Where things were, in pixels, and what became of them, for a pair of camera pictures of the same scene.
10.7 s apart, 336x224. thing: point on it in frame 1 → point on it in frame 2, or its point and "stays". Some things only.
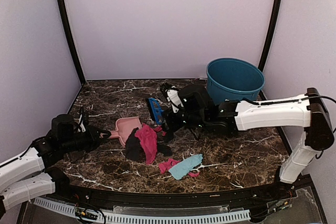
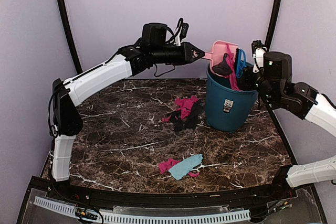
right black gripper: x=173 y=126 → x=246 y=83
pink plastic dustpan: x=126 y=126 → x=217 y=55
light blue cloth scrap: x=181 y=169 stays
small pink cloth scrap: x=164 y=167 stays
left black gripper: x=94 y=134 → x=188 y=55
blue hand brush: x=157 y=109 → x=240 y=62
